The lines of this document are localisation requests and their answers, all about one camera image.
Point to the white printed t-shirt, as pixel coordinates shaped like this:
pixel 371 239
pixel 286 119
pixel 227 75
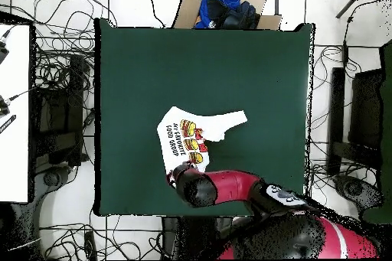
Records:
pixel 214 126

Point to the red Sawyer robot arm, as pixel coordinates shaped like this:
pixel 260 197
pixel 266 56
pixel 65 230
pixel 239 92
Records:
pixel 232 183

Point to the black power strip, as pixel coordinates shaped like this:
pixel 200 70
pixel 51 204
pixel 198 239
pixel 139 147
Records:
pixel 90 244

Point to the dark green table cloth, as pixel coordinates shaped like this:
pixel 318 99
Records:
pixel 153 74

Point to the black metal stand base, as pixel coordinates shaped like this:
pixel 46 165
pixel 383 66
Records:
pixel 75 89
pixel 364 105

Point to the white side table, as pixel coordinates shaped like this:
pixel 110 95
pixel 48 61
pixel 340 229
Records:
pixel 15 150

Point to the brown cardboard box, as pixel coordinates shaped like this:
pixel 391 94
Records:
pixel 186 13

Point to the black label strip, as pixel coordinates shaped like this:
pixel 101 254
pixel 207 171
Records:
pixel 7 123

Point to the dark navy garment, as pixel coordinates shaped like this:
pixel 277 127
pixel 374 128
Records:
pixel 242 16

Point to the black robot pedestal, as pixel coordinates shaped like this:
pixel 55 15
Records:
pixel 171 236

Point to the grey pedestal leg with caster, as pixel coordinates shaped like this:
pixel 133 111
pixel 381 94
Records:
pixel 50 179
pixel 355 188

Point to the black camera device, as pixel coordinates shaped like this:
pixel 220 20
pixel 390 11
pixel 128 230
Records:
pixel 3 108
pixel 2 52

